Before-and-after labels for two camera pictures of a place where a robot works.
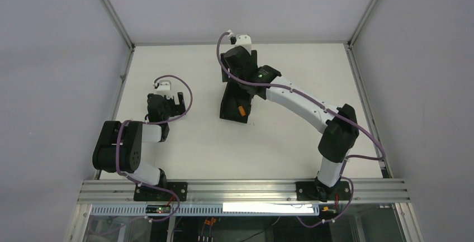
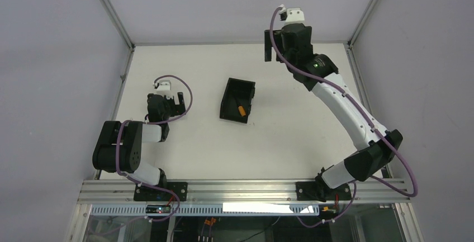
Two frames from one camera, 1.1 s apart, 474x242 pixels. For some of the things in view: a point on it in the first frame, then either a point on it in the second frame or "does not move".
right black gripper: x=238 y=76 → x=279 y=43
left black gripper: x=174 y=106 does not move
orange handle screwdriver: x=241 y=110 does not move
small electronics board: x=158 y=209 does not move
